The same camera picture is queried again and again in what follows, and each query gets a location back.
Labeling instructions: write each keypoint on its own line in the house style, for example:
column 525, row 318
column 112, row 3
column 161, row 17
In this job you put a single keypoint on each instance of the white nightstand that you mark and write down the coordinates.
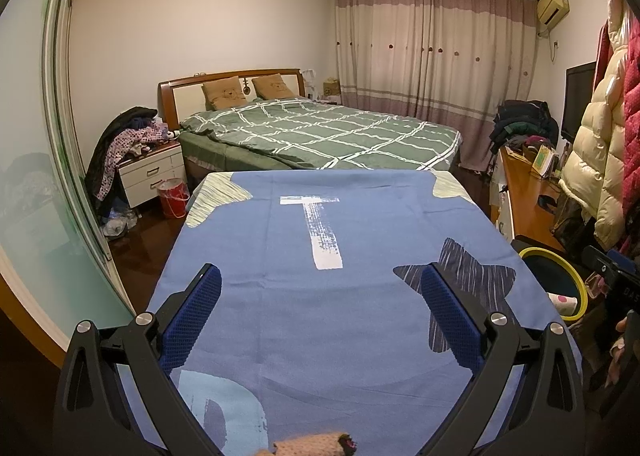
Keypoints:
column 150, row 176

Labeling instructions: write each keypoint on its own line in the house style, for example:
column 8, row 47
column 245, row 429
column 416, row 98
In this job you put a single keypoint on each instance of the pile of dark clothes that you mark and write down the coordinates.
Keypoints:
column 522, row 123

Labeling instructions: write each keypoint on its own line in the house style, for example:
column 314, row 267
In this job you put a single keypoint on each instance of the green checked duvet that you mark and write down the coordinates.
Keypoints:
column 325, row 131

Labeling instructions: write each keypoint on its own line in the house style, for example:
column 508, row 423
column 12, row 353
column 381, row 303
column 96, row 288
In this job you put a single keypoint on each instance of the beige pink curtain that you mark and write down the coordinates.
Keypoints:
column 425, row 61

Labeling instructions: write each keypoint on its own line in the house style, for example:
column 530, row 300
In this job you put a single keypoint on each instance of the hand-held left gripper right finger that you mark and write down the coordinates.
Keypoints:
column 450, row 321

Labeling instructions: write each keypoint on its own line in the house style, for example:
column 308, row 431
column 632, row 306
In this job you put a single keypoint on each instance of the yellow rimmed trash bin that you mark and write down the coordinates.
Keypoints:
column 550, row 273

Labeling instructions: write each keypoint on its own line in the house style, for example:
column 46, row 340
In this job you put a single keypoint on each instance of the person's right hand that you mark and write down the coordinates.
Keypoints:
column 620, row 348

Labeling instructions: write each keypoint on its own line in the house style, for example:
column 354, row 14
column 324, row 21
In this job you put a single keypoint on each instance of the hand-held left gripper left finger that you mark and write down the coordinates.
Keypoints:
column 195, row 321

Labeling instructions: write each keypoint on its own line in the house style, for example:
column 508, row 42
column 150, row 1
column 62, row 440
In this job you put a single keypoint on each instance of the black television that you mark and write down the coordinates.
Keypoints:
column 577, row 101

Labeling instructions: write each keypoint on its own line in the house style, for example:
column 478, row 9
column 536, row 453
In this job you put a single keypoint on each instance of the air conditioner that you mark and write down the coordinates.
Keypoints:
column 552, row 3

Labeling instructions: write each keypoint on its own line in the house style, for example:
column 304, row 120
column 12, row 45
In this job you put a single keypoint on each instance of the red bucket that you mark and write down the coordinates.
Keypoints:
column 173, row 198

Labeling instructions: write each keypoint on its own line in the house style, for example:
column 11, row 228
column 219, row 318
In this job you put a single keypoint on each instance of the clear plastic bags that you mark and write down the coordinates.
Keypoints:
column 119, row 223

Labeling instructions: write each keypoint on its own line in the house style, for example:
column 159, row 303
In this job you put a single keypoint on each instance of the wooden desk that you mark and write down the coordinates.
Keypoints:
column 525, row 196

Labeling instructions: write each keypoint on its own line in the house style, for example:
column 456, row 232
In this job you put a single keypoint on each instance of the brown pillow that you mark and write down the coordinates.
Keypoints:
column 274, row 87
column 224, row 93

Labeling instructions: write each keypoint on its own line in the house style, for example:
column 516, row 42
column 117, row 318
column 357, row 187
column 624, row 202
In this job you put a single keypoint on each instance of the sliding wardrobe door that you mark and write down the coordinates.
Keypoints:
column 30, row 136

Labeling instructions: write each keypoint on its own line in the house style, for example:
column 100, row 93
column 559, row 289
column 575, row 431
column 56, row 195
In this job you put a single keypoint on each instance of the wooden bed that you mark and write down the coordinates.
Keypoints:
column 185, row 96

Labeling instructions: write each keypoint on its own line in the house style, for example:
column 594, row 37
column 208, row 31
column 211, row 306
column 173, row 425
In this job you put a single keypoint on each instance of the brown knit cuff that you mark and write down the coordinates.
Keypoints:
column 310, row 443

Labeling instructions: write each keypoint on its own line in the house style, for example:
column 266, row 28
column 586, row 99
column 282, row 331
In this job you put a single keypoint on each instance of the cream puffer jacket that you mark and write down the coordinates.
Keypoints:
column 595, row 146

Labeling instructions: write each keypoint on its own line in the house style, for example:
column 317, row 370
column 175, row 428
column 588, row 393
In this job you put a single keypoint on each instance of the red garment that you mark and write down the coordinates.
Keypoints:
column 631, row 136

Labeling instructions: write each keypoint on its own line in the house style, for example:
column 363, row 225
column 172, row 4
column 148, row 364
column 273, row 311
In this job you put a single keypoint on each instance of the green white book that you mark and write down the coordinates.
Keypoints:
column 541, row 160

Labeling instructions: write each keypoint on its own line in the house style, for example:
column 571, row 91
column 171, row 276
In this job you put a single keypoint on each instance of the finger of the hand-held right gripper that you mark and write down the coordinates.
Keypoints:
column 607, row 266

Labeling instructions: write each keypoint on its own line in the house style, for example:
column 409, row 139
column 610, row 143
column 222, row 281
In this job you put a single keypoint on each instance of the tissue box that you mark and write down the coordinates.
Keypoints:
column 331, row 87

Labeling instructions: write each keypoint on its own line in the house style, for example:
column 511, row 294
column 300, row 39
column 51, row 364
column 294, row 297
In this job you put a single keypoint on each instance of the blue printed tablecloth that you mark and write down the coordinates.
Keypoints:
column 280, row 296

